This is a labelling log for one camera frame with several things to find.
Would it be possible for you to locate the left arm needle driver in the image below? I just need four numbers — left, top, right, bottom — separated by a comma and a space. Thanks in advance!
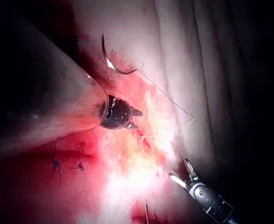
99, 92, 136, 131

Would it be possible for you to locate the curved steel needle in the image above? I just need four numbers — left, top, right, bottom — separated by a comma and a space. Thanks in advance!
101, 33, 138, 76

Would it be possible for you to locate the right arm needle driver jaw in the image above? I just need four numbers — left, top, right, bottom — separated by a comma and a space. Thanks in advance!
168, 173, 188, 189
184, 158, 195, 182

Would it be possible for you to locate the tissue pad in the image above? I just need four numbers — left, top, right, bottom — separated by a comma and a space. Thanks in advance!
0, 0, 268, 224

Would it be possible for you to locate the blue stitching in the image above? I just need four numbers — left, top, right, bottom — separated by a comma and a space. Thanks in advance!
51, 142, 88, 186

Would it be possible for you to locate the right arm needle driver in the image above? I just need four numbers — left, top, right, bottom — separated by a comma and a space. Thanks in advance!
186, 176, 234, 219

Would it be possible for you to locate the blue thread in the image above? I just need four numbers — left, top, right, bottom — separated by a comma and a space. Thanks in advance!
118, 61, 195, 224

